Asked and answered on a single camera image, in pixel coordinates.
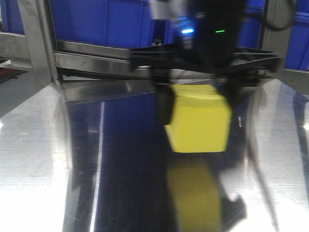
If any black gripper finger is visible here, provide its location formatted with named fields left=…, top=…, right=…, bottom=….
left=217, top=78, right=253, bottom=126
left=154, top=82, right=175, bottom=125

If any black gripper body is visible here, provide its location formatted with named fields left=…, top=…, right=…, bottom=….
left=129, top=0, right=281, bottom=82

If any yellow foam block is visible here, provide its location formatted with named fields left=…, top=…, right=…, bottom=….
left=165, top=84, right=232, bottom=153

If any stainless steel shelf rack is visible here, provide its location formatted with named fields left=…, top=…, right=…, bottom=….
left=0, top=0, right=309, bottom=105

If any blue plastic bin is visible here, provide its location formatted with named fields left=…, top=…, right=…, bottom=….
left=285, top=0, right=309, bottom=71
left=50, top=0, right=166, bottom=48
left=238, top=7, right=264, bottom=53
left=0, top=0, right=25, bottom=35

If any blue plastic bin far right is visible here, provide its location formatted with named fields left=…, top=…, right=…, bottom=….
left=285, top=0, right=309, bottom=71

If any blue plastic bin far left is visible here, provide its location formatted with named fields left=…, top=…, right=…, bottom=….
left=0, top=0, right=25, bottom=35

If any black cable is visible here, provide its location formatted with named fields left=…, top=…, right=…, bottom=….
left=243, top=0, right=299, bottom=31

